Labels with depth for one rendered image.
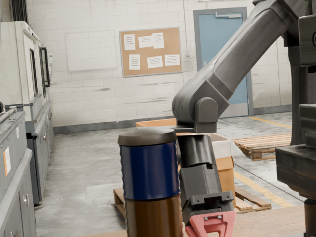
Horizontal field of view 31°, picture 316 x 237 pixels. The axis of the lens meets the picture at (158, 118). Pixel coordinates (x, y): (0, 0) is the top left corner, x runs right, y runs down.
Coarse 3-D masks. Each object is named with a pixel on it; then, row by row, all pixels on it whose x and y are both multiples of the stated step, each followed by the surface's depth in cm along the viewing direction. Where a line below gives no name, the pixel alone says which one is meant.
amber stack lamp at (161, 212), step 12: (180, 192) 38; (132, 204) 37; (144, 204) 36; (156, 204) 36; (168, 204) 37; (180, 204) 38; (132, 216) 37; (144, 216) 36; (156, 216) 36; (168, 216) 37; (180, 216) 38; (132, 228) 37; (144, 228) 36; (156, 228) 36; (168, 228) 37; (180, 228) 37
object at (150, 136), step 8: (152, 128) 38; (160, 128) 38; (168, 128) 38; (120, 136) 37; (128, 136) 36; (136, 136) 36; (144, 136) 36; (152, 136) 36; (160, 136) 36; (168, 136) 36; (176, 136) 37; (120, 144) 37; (128, 144) 36; (136, 144) 36; (144, 144) 36
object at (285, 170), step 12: (300, 108) 62; (312, 108) 60; (300, 120) 63; (312, 120) 60; (312, 132) 60; (300, 144) 62; (312, 144) 58; (276, 156) 61; (288, 156) 58; (300, 156) 56; (312, 156) 54; (276, 168) 61; (288, 168) 58; (300, 168) 56; (312, 168) 53; (288, 180) 59; (300, 180) 56; (312, 180) 54; (312, 192) 54
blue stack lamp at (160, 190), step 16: (160, 144) 36; (128, 160) 36; (144, 160) 36; (160, 160) 36; (176, 160) 37; (128, 176) 37; (144, 176) 36; (160, 176) 36; (176, 176) 37; (128, 192) 37; (144, 192) 36; (160, 192) 36; (176, 192) 37
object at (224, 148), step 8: (216, 136) 452; (216, 144) 411; (224, 144) 413; (232, 144) 414; (216, 152) 410; (224, 152) 412; (232, 152) 413; (240, 152) 411; (216, 160) 412; (224, 160) 414; (232, 160) 419; (224, 168) 413; (232, 168) 417; (224, 176) 416; (232, 176) 418; (224, 184) 417; (232, 184) 418; (232, 200) 419
